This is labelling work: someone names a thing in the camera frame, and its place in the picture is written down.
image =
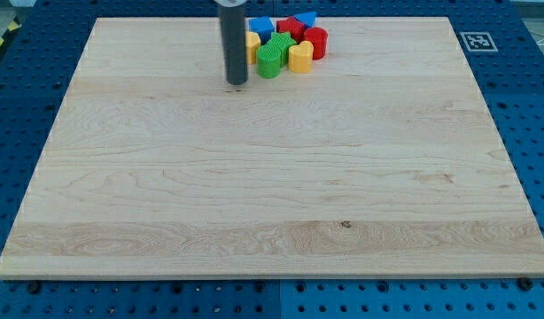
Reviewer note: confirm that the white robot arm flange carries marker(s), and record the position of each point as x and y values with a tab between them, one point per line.
230	3

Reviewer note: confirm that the green round block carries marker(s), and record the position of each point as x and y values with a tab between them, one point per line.
268	61

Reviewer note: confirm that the yellow heart block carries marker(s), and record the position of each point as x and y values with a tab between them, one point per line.
300	58

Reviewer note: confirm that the light wooden board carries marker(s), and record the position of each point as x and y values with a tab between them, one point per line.
383	162

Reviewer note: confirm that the green star block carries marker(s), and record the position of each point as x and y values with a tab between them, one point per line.
282	41

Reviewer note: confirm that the yellow block behind rod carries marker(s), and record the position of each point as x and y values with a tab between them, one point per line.
252	44

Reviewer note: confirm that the red round block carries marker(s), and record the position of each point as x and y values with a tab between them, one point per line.
318	37

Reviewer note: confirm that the red star block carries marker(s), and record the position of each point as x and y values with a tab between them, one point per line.
293	26

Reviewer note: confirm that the blue cube block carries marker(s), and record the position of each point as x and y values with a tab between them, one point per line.
263	26

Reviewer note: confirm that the blue triangle block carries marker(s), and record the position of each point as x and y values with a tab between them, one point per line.
307	18

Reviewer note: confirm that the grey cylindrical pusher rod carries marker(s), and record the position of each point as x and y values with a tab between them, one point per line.
232	23

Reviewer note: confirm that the white fiducial marker tag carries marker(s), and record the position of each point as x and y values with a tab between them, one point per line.
478	42

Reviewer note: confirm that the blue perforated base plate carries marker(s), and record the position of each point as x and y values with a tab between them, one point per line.
38	63

